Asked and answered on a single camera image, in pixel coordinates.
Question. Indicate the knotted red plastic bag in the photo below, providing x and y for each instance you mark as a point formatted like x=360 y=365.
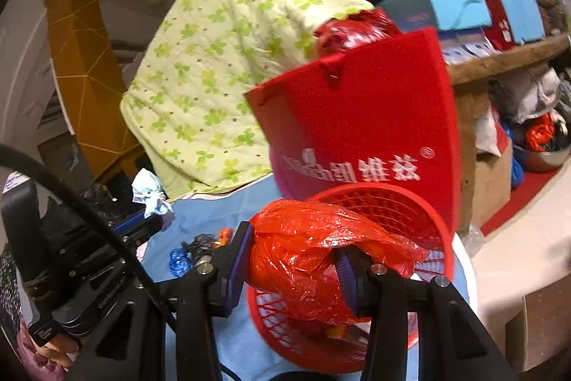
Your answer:
x=303 y=256

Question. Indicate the green floral quilt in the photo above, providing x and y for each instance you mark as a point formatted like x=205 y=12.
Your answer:
x=209 y=64

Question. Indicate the teal cardboard box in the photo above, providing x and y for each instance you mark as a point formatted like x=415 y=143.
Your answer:
x=450 y=4

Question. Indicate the wooden shelf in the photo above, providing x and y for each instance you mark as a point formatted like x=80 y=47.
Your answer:
x=504 y=59

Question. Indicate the white bags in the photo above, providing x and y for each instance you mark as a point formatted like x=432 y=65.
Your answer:
x=531 y=95

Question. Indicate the brown door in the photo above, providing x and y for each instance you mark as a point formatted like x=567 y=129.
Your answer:
x=60 y=160

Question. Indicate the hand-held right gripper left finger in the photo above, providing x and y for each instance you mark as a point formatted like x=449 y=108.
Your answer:
x=238 y=269

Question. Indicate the red plastic bag in paper bag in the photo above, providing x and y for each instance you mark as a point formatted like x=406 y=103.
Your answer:
x=352 y=33

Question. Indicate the brown cardboard box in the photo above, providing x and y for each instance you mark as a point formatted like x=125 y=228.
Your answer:
x=490 y=184

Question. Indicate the orange wooden cabinet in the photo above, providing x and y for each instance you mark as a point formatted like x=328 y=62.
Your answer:
x=84 y=59

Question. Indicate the orange plastic bag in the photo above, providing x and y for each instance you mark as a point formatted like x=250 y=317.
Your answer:
x=539 y=133

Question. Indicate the black white floral cloth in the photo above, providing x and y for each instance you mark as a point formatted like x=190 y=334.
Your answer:
x=9 y=283

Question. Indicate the black knitted garment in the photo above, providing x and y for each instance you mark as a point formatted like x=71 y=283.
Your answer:
x=102 y=195

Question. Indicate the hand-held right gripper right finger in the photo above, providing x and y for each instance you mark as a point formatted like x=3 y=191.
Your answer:
x=347 y=280

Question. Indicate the person's left hand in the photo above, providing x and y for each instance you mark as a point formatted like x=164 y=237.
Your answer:
x=53 y=354

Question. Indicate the metal basin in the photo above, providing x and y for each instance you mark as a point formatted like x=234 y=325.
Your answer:
x=544 y=162

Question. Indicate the white blue tissue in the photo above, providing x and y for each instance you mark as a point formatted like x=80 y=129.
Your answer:
x=149 y=193

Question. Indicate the white blue packets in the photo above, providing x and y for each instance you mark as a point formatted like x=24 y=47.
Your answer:
x=466 y=48

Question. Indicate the blue blanket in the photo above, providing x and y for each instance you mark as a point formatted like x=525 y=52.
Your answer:
x=200 y=220

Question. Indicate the brown wooden furniture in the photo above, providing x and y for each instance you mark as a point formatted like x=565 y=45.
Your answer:
x=544 y=327

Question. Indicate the black plastic bag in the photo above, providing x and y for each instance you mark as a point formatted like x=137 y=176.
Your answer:
x=200 y=242

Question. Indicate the red mesh plastic basket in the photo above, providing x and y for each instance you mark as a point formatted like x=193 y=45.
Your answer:
x=401 y=207

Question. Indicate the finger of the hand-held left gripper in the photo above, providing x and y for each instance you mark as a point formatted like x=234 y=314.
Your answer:
x=142 y=227

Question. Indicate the orange foil wrapper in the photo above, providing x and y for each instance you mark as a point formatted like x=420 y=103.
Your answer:
x=224 y=237

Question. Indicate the red floor mat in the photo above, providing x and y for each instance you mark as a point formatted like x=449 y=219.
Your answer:
x=526 y=198

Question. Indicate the small blue plastic bag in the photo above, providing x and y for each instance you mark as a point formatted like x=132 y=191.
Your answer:
x=516 y=173

